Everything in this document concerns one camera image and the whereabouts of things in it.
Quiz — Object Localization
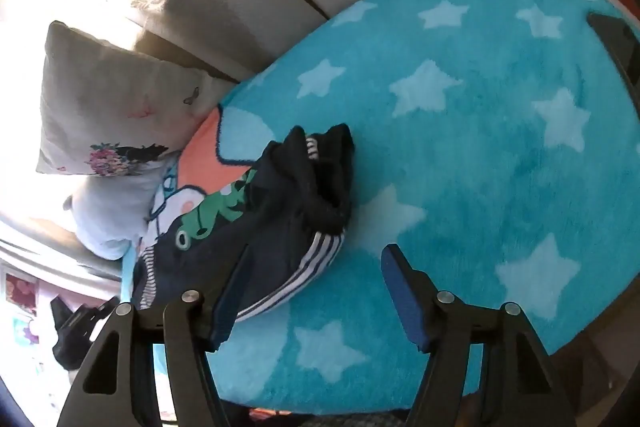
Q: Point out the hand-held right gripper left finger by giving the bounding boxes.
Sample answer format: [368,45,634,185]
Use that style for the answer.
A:
[57,243,253,427]

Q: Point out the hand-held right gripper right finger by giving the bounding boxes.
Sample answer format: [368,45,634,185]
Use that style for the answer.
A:
[381,244,583,427]

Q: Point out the black striped sock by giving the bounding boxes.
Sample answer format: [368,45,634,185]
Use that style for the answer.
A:
[131,124,357,323]

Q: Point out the pale blue pillow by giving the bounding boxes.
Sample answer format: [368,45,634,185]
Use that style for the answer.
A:
[62,157,176,260]

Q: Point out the turquoise star printed blanket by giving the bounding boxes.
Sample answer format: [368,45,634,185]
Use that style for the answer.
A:
[122,0,638,418]

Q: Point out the floral print cushion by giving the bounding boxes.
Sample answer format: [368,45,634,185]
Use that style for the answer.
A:
[35,21,241,178]

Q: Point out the dark flat object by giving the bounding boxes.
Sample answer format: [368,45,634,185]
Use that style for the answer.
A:
[587,12,640,88]

